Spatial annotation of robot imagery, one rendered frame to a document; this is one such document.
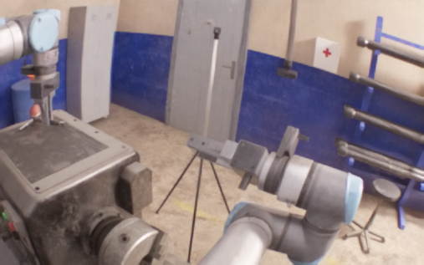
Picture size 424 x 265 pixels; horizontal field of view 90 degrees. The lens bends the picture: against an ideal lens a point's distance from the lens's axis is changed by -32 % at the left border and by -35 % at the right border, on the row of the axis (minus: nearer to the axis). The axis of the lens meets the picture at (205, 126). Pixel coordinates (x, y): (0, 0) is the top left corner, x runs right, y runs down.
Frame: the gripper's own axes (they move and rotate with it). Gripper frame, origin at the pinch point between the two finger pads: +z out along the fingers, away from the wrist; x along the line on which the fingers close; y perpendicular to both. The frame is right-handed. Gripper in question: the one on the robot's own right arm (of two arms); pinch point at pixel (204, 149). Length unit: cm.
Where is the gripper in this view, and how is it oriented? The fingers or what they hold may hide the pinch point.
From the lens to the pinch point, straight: 60.2
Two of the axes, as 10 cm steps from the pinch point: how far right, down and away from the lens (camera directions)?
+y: -4.3, 8.7, -2.4
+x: 3.2, 3.9, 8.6
